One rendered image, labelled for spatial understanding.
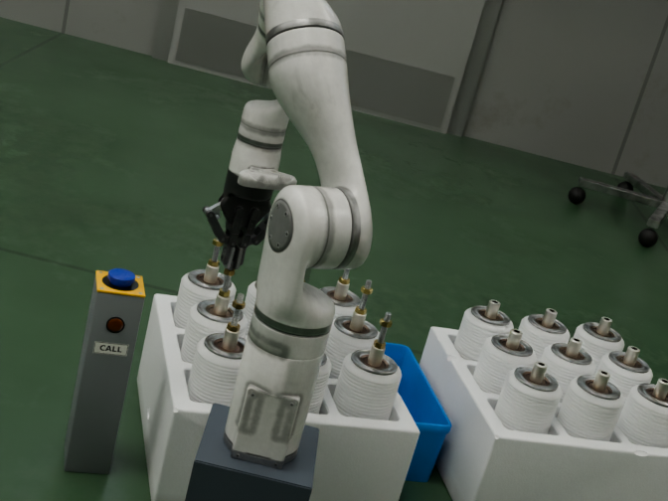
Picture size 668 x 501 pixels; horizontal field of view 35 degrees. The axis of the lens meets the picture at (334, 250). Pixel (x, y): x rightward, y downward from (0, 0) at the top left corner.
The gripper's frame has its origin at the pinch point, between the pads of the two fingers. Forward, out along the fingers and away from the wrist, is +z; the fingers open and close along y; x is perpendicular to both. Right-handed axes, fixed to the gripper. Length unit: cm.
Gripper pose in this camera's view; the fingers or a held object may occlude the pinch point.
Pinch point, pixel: (233, 255)
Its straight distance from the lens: 167.1
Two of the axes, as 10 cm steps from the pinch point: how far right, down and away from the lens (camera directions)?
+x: 4.0, 4.2, -8.2
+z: -2.5, 9.1, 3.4
